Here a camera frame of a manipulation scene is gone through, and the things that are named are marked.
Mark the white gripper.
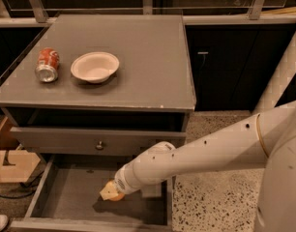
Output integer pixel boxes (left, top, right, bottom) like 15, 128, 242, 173
100, 166, 138, 200

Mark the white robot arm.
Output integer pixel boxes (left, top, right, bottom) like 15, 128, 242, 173
101, 32, 296, 232

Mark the grey open middle drawer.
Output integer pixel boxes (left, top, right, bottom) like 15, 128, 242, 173
11, 155, 172, 232

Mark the brass drawer knob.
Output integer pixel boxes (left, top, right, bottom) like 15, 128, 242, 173
95, 141, 104, 151

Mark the grey upper drawer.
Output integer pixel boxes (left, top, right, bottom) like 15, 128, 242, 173
11, 127, 186, 156

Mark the grey drawer cabinet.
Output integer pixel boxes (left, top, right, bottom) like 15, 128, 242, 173
0, 14, 195, 232

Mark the cardboard box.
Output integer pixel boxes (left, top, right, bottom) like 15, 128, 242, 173
0, 117, 41, 183

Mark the white paper bowl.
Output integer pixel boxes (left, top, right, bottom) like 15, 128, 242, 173
71, 52, 120, 83

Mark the red soda can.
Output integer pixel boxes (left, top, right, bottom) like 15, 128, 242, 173
35, 47, 59, 83

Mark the black low cabinet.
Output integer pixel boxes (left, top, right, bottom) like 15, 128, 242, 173
186, 23, 296, 111

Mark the black cable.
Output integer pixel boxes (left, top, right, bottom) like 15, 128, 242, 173
0, 171, 45, 200

